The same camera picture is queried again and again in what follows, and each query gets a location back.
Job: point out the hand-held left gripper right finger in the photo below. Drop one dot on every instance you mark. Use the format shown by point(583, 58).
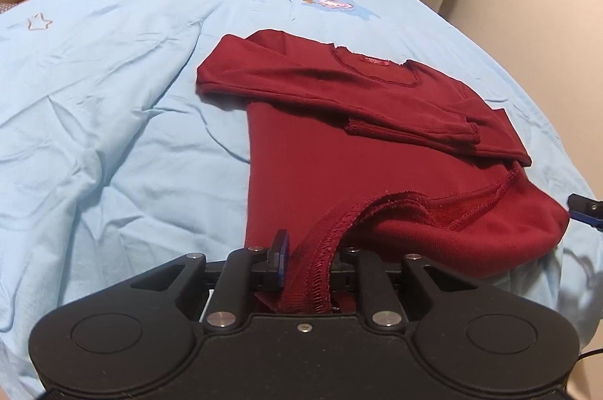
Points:
point(348, 261)

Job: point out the houndstooth pillow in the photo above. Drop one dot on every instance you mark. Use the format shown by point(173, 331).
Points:
point(8, 6)

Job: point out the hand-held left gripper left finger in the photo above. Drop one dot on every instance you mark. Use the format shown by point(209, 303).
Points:
point(280, 254)

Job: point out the light blue printed bedsheet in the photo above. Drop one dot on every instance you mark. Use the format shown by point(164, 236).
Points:
point(117, 98)

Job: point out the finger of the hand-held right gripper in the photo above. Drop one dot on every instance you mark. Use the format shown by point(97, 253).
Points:
point(586, 214)

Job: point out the dark red long-sleeve shirt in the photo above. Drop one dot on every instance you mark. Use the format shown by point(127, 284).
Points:
point(329, 155)

